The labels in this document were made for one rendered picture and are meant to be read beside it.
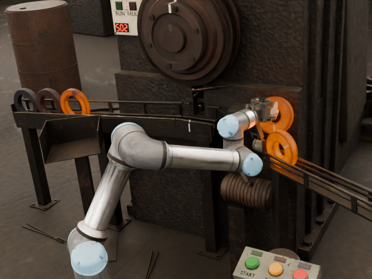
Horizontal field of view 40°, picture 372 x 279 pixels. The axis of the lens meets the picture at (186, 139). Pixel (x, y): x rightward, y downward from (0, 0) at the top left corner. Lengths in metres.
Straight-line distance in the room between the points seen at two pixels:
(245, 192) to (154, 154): 0.65
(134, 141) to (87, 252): 0.40
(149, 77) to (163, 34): 0.40
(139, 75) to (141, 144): 0.95
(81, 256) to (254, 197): 0.79
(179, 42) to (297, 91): 0.53
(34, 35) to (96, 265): 3.47
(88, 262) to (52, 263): 1.06
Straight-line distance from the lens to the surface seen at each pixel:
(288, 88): 2.22
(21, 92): 3.03
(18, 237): 3.06
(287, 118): 2.10
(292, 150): 1.99
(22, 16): 4.96
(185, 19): 2.12
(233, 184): 2.20
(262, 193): 2.15
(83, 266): 1.74
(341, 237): 2.80
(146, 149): 1.63
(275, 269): 1.58
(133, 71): 2.63
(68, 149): 2.51
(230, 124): 1.83
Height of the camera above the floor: 1.59
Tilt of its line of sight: 24 degrees down
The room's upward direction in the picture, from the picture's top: 5 degrees counter-clockwise
